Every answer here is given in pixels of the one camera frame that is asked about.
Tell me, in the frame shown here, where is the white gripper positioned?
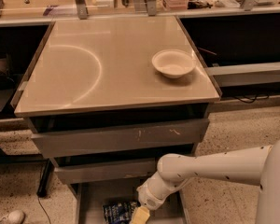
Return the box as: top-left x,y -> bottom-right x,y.
130,185 -> 164,224

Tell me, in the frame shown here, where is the white bowl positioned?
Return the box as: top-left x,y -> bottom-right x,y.
151,49 -> 195,78

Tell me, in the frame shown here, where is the grey top drawer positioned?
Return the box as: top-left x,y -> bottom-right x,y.
32,119 -> 209,158

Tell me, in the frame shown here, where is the white shoe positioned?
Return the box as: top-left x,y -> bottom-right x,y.
0,210 -> 25,224

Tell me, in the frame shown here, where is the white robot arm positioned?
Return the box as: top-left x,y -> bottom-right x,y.
131,140 -> 280,224

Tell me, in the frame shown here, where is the black floor cable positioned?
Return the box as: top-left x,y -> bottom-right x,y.
36,161 -> 52,224

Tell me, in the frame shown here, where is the grey open bottom drawer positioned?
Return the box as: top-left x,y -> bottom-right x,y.
75,177 -> 191,224

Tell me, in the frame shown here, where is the metal bracket left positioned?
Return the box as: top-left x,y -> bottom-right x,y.
75,0 -> 88,20

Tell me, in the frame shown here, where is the grey middle drawer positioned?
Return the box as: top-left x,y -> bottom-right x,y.
55,156 -> 160,184

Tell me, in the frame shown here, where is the grey drawer cabinet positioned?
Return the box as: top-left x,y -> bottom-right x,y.
14,15 -> 222,224

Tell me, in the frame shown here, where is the blue chip bag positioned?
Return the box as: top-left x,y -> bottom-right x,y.
103,202 -> 140,224

